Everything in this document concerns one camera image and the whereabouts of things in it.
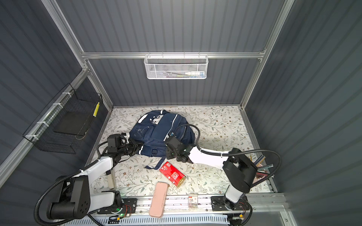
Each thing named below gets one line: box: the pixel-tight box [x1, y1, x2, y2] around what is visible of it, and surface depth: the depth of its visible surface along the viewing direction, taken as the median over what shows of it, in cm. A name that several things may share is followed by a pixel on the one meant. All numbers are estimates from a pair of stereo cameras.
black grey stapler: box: [105, 169, 117, 191], surface depth 81 cm
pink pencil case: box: [148, 181, 169, 218], surface depth 75 cm
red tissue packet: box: [159, 161, 187, 188], surface depth 85 cm
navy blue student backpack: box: [129, 109, 196, 170], surface depth 91 cm
